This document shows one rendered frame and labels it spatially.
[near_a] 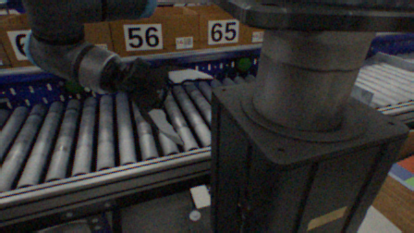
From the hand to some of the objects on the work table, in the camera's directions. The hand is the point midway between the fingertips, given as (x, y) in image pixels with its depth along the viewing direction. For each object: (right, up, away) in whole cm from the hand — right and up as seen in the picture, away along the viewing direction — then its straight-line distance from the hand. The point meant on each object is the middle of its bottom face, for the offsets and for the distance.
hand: (200, 110), depth 48 cm
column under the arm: (+13, -28, 0) cm, 30 cm away
